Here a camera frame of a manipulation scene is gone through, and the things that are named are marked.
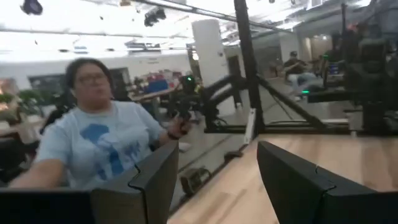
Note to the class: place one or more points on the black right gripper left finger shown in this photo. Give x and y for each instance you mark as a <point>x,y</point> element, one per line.
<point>152,193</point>

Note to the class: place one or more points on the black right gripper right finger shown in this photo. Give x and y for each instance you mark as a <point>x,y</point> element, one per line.
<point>292,193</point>

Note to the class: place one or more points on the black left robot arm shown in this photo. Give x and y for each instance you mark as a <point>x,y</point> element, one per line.
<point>373,93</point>

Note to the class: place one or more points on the black table clamp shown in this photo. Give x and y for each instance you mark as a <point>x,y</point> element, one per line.
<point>194,182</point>

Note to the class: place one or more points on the person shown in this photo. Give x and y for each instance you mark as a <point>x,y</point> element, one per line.
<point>99,140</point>
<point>297,70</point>

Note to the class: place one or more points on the cluttered wooden table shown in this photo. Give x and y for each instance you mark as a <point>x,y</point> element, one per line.
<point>155,90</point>

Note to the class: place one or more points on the green plant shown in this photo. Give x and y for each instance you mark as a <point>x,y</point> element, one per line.
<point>28,98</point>

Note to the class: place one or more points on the white frame bracket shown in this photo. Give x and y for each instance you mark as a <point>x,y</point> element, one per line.
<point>250,124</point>

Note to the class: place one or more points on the black ceiling camera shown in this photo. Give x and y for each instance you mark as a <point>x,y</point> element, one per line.
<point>155,16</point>
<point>31,7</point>

